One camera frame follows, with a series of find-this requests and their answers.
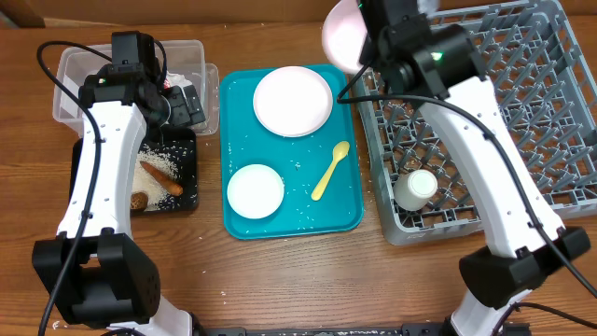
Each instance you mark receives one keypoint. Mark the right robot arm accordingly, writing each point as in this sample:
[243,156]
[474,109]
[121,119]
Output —
[442,74]

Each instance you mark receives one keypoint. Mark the yellow plastic spoon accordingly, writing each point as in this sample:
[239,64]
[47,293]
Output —
[339,152]

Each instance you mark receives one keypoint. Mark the pile of white rice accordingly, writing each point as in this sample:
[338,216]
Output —
[177,160]

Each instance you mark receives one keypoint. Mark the white napkin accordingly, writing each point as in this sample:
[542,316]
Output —
[176,80]

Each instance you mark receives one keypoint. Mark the white cup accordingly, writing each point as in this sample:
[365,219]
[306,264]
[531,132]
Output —
[414,190]

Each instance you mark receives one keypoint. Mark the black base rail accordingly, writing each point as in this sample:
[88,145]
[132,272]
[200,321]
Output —
[414,329]

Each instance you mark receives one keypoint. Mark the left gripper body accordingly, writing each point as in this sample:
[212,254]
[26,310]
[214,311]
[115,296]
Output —
[180,115]

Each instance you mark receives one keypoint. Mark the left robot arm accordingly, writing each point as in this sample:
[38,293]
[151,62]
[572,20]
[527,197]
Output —
[94,272]

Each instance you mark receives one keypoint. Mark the small white plate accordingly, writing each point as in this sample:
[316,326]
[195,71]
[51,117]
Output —
[255,191]

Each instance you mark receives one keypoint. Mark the grey dishwasher rack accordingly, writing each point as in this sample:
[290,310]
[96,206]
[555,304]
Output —
[547,99]

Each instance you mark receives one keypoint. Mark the pink bowl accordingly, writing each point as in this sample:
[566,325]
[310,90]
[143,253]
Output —
[343,36]

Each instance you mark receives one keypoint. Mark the brown food chunk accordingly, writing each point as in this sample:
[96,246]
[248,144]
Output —
[139,201]

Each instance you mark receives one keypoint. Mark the black tray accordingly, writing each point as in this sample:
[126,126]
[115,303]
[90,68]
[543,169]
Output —
[121,173]

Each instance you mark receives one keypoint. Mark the clear plastic bin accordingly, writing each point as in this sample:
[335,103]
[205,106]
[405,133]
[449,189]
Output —
[184,57]

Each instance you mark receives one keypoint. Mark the large white plate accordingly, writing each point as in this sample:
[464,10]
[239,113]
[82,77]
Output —
[292,101]

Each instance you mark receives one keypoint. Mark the orange carrot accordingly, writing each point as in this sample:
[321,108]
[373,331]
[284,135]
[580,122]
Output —
[165,181]

